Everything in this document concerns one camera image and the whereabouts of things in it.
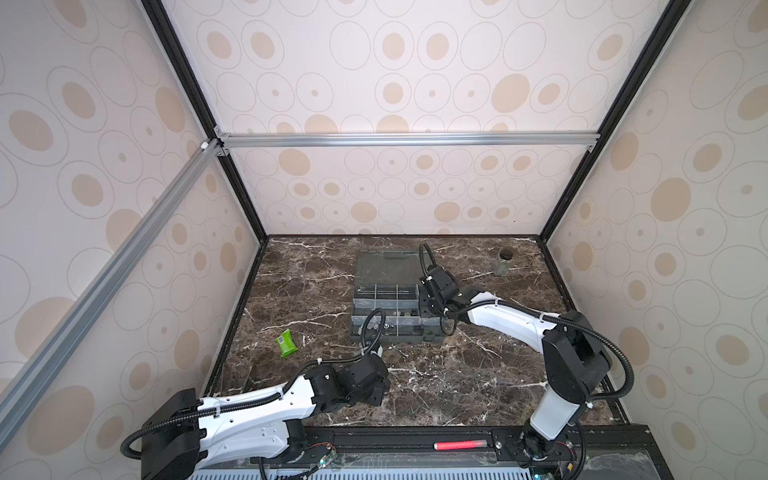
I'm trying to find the clear grey compartment organizer box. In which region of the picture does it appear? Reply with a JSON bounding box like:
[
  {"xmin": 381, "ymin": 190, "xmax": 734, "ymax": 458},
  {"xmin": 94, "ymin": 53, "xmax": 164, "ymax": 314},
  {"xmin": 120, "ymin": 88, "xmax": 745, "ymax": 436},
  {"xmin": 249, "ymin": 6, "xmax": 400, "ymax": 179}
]
[{"xmin": 350, "ymin": 250, "xmax": 446, "ymax": 345}]

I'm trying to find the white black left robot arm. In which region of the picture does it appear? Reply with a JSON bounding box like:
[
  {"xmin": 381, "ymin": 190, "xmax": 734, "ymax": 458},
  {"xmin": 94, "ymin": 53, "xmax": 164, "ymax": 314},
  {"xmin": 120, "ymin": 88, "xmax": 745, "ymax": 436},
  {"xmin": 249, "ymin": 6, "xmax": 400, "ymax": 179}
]
[{"xmin": 120, "ymin": 309, "xmax": 390, "ymax": 479}]

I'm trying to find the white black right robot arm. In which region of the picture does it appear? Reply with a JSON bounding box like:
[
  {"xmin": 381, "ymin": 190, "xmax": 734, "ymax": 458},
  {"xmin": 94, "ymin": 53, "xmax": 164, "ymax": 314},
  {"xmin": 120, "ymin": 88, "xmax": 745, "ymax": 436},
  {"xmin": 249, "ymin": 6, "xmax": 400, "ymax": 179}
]
[{"xmin": 418, "ymin": 243, "xmax": 635, "ymax": 458}]

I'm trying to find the green packet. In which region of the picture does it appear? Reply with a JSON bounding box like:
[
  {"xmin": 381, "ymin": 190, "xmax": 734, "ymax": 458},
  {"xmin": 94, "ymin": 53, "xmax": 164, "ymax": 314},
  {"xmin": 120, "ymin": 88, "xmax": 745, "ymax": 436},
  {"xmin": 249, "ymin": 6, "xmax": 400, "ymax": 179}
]
[{"xmin": 275, "ymin": 328, "xmax": 299, "ymax": 358}]

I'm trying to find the red marker pen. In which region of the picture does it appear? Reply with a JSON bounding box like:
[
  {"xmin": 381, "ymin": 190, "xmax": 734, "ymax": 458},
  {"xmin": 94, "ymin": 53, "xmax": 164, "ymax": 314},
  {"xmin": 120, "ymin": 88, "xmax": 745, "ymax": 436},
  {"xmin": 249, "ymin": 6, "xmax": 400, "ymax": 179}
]
[{"xmin": 433, "ymin": 440, "xmax": 488, "ymax": 451}]

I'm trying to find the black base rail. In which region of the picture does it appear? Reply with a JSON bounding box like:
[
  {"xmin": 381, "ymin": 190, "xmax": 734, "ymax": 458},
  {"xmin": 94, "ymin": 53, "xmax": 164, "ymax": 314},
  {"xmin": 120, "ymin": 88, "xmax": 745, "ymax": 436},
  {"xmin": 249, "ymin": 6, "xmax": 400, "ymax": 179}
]
[{"xmin": 157, "ymin": 424, "xmax": 674, "ymax": 480}]

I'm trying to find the horizontal aluminium frame bar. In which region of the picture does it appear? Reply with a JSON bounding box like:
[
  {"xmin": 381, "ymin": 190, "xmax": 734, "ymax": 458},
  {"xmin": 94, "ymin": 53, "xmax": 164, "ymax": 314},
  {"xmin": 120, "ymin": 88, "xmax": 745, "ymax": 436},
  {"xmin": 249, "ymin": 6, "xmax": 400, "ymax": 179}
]
[{"xmin": 220, "ymin": 131, "xmax": 600, "ymax": 149}]

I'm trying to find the diagonal aluminium frame bar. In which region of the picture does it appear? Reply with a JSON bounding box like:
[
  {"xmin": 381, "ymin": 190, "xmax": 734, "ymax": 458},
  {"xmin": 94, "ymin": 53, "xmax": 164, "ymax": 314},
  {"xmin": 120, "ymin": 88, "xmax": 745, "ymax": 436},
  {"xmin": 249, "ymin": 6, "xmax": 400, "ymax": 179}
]
[{"xmin": 1, "ymin": 138, "xmax": 222, "ymax": 449}]

